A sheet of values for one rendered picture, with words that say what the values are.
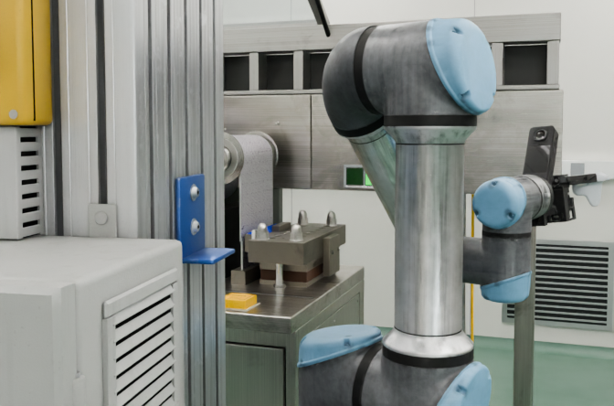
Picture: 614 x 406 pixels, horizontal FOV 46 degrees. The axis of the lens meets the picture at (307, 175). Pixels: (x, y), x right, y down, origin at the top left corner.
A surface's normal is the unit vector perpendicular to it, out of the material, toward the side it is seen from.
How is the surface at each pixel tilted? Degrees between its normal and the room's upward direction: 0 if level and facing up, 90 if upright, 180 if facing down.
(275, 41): 90
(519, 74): 90
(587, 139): 90
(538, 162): 59
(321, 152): 90
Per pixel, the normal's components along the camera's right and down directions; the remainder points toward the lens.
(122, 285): 0.98, 0.01
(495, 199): -0.61, 0.05
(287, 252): -0.33, 0.06
